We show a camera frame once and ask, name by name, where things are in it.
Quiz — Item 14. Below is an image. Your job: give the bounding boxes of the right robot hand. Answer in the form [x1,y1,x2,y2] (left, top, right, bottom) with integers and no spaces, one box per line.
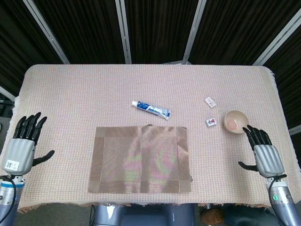
[238,124,285,178]

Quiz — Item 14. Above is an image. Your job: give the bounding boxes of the black equipment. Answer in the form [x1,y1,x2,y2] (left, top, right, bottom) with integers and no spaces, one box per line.
[0,93,15,118]

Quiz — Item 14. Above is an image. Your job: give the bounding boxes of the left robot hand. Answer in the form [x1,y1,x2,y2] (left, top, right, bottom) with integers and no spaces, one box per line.
[2,112,55,176]

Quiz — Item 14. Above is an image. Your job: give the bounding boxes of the blue white toothpaste tube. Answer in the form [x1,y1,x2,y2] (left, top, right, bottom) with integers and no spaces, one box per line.
[131,100,172,121]

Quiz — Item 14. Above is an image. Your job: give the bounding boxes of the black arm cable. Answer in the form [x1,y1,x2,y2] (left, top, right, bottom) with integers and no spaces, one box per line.
[268,175,287,226]
[0,175,17,219]

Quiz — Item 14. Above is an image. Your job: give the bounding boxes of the pink bowl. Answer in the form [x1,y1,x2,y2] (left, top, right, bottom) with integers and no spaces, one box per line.
[223,110,250,134]

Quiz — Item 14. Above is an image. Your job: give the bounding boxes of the pink woven tablecloth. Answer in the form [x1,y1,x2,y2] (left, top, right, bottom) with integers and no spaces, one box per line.
[0,64,301,214]

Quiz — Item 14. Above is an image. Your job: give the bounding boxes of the brown shoe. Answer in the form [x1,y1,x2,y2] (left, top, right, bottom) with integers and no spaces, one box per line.
[201,208,224,224]

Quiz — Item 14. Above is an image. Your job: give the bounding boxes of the dark pleated partition panel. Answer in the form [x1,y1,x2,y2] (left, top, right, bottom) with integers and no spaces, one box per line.
[188,0,301,65]
[0,0,64,95]
[123,0,200,64]
[265,30,301,129]
[32,0,125,65]

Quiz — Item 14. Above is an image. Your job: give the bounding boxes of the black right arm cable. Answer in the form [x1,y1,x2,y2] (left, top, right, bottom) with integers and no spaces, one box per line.
[268,175,287,226]

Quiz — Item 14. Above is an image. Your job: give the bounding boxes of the brown woven placemat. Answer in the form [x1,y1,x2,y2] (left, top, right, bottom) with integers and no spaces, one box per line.
[88,126,191,194]

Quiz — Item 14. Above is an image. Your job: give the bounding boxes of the white partition frame post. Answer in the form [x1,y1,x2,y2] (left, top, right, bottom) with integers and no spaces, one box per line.
[23,0,70,65]
[115,0,132,64]
[0,86,16,101]
[253,17,301,66]
[182,0,207,64]
[288,125,301,136]

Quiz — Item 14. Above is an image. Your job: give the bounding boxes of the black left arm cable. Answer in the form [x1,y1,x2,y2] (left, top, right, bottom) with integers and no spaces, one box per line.
[0,175,17,219]

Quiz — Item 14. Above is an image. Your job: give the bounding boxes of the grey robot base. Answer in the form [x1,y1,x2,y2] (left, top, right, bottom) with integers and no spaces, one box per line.
[90,203,196,226]

